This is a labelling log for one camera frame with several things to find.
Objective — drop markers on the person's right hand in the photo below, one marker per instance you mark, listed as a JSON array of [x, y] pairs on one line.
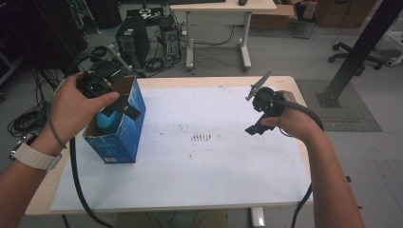
[[296, 122]]

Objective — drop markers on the open computer case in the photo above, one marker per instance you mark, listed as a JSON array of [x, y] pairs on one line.
[[170, 39]]

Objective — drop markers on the black office chair base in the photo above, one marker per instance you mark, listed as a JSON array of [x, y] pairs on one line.
[[355, 57]]

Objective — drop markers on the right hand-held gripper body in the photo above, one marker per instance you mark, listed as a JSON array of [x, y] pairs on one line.
[[266, 101]]

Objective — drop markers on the blue cardboard box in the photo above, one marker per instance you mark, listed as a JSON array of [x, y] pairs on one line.
[[122, 139]]

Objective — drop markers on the black curtain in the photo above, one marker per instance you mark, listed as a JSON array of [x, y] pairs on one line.
[[41, 34]]

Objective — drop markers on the white table leg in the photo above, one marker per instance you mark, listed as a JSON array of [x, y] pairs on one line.
[[257, 218]]

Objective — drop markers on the black keyboard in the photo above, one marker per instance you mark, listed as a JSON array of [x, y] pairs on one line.
[[196, 1]]

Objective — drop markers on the blue bottle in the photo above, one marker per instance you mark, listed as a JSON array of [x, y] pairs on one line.
[[108, 120]]

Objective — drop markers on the white table mat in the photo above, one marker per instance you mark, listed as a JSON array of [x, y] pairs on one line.
[[221, 164]]

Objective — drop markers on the person's left hand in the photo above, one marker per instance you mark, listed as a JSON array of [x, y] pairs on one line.
[[71, 110]]

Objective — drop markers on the brown cardboard box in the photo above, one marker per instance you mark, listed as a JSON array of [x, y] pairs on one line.
[[272, 17]]

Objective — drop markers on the white desk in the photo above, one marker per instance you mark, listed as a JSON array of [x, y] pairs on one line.
[[221, 6]]

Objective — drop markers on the black computer mouse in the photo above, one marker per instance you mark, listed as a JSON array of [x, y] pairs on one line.
[[242, 2]]

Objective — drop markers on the wooden cabinet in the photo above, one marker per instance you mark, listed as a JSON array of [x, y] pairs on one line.
[[345, 12]]

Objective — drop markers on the black computer tower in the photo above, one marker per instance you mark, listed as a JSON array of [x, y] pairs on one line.
[[131, 41]]

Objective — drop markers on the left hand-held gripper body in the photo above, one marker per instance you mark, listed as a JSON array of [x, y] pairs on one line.
[[101, 77]]

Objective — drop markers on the black metal pillar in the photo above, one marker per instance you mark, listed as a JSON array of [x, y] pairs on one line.
[[358, 53]]

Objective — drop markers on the person's legs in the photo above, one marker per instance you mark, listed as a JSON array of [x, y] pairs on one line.
[[171, 220]]

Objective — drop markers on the light wooden table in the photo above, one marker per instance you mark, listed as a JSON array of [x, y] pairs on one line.
[[190, 81]]

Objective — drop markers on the grey floor mat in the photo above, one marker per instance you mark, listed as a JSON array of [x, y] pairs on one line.
[[348, 117]]

